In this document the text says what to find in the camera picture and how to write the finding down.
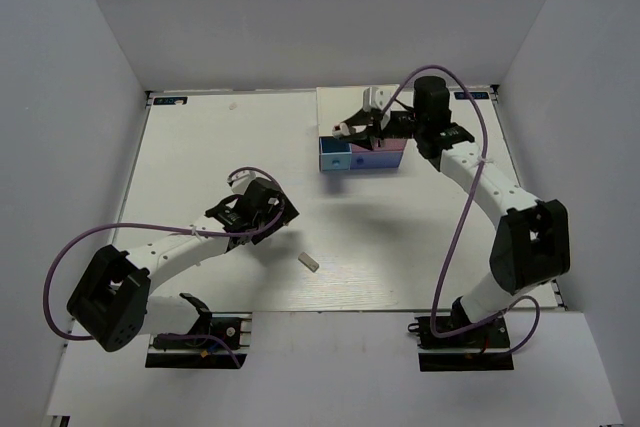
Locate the pink drawer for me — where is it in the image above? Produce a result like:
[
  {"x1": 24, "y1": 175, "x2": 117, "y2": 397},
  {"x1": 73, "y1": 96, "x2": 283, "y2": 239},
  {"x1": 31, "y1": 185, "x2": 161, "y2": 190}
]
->
[{"x1": 351, "y1": 138, "x2": 407, "y2": 154}]

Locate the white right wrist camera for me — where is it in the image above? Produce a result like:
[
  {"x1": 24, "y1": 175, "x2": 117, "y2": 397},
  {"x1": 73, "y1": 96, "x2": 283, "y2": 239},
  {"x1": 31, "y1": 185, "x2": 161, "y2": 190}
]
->
[{"x1": 362, "y1": 86, "x2": 393, "y2": 113}]

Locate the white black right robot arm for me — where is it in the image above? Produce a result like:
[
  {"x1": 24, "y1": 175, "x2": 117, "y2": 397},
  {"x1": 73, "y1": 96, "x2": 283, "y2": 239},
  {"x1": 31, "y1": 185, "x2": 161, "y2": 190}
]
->
[{"x1": 332, "y1": 76, "x2": 570, "y2": 346}]

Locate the left blue label sticker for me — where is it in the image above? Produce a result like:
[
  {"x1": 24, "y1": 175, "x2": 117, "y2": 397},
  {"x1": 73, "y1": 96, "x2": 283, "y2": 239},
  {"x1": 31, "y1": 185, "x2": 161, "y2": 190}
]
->
[{"x1": 152, "y1": 96, "x2": 188, "y2": 106}]

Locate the blue label sticker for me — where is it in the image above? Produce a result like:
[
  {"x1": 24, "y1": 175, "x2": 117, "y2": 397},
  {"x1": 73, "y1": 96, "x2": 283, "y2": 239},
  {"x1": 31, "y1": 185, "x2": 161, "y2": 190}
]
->
[
  {"x1": 152, "y1": 96, "x2": 188, "y2": 106},
  {"x1": 454, "y1": 91, "x2": 490, "y2": 100}
]

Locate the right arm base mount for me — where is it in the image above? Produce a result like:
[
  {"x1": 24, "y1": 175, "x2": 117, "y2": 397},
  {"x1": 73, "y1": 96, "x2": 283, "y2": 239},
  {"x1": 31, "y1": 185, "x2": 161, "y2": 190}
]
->
[{"x1": 407, "y1": 315, "x2": 514, "y2": 373}]

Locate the light blue drawer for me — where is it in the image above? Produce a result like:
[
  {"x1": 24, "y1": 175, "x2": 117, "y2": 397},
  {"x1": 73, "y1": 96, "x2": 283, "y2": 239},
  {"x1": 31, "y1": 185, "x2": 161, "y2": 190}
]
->
[{"x1": 319, "y1": 136, "x2": 352, "y2": 172}]

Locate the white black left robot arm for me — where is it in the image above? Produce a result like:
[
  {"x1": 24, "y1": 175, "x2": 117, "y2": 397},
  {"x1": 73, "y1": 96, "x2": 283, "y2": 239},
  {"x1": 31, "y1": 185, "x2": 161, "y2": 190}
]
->
[{"x1": 67, "y1": 178, "x2": 299, "y2": 352}]

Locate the white drawer cabinet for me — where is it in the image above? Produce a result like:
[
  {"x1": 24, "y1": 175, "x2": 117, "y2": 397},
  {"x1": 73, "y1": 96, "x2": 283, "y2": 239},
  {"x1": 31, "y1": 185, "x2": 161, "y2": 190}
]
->
[{"x1": 316, "y1": 84, "x2": 411, "y2": 138}]

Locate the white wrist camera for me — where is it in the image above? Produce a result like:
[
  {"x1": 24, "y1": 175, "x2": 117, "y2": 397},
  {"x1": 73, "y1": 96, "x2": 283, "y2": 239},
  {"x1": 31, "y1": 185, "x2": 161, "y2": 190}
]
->
[
  {"x1": 227, "y1": 170, "x2": 256, "y2": 194},
  {"x1": 362, "y1": 86, "x2": 393, "y2": 113}
]

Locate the right blue label sticker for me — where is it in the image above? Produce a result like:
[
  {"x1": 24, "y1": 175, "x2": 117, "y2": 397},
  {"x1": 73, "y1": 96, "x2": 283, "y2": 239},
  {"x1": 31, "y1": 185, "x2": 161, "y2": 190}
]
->
[{"x1": 454, "y1": 91, "x2": 490, "y2": 100}]

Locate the pink white binder clip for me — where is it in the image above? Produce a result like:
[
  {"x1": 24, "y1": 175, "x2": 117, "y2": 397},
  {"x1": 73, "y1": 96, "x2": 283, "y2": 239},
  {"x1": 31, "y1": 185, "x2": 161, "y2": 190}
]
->
[{"x1": 332, "y1": 123, "x2": 352, "y2": 139}]

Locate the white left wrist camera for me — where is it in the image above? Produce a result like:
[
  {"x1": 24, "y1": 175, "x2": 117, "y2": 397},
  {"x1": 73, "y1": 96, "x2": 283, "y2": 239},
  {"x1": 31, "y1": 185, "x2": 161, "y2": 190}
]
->
[{"x1": 227, "y1": 170, "x2": 256, "y2": 194}]

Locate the lavender blue drawer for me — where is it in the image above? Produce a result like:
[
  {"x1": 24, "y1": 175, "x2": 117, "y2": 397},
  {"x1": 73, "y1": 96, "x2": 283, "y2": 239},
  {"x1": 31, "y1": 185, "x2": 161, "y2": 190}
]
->
[{"x1": 350, "y1": 151, "x2": 403, "y2": 170}]

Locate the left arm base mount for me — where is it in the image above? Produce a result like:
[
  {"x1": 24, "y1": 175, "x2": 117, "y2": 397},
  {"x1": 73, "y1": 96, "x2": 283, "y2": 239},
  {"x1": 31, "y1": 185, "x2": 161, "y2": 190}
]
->
[{"x1": 145, "y1": 313, "x2": 252, "y2": 370}]

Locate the grey white eraser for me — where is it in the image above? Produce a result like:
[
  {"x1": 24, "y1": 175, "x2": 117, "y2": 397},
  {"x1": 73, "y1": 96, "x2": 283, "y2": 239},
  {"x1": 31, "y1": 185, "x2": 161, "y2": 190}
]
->
[{"x1": 298, "y1": 252, "x2": 320, "y2": 272}]

